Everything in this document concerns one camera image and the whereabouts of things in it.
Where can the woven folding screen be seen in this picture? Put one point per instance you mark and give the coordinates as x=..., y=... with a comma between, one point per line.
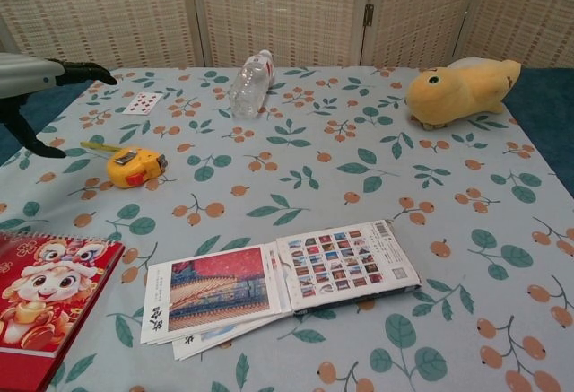
x=278, y=11

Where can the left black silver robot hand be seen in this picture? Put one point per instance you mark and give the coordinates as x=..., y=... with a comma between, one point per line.
x=31, y=72

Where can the red roof photo postcard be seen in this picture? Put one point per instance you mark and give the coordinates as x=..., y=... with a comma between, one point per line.
x=215, y=289

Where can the small yellow rubber duck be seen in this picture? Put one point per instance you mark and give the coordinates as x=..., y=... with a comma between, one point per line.
x=134, y=165

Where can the yellow plush animal toy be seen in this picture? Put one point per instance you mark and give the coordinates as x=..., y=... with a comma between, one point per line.
x=457, y=93

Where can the floral leaf print tablecloth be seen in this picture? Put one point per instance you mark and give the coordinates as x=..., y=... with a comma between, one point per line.
x=314, y=176

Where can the brass screen hinge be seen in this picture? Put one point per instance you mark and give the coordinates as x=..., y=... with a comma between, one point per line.
x=371, y=14

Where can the postcard folder with thumbnail prints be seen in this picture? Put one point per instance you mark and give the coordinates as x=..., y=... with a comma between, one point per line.
x=345, y=262

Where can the diamonds playing card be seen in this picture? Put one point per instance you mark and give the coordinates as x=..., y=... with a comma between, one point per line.
x=140, y=103

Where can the clear plastic water bottle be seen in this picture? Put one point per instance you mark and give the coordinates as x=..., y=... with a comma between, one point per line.
x=249, y=87

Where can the stack of white-edged postcards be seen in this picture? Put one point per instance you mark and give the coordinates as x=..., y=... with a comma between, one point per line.
x=197, y=347

